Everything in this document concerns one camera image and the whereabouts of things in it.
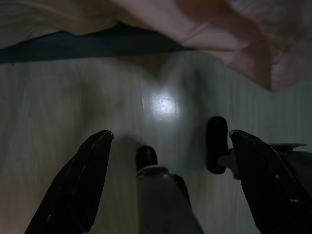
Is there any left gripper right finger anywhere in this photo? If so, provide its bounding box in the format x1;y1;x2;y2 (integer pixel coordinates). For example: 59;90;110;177
230;129;312;234

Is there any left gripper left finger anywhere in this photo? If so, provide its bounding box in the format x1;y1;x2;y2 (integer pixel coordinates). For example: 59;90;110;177
24;129;115;234

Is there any pink patterned pillow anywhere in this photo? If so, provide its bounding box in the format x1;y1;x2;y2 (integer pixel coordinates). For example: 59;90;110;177
114;0;312;92

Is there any silver robot left leg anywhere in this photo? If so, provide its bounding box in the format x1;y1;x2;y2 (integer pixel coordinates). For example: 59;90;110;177
136;145;204;234

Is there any white plastic-wrapped mattress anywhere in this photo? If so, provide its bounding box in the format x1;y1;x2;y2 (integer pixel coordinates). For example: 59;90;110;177
0;0;137;49

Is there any dark blue bed frame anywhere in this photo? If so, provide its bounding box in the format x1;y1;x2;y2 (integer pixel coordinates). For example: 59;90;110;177
0;21;195;64

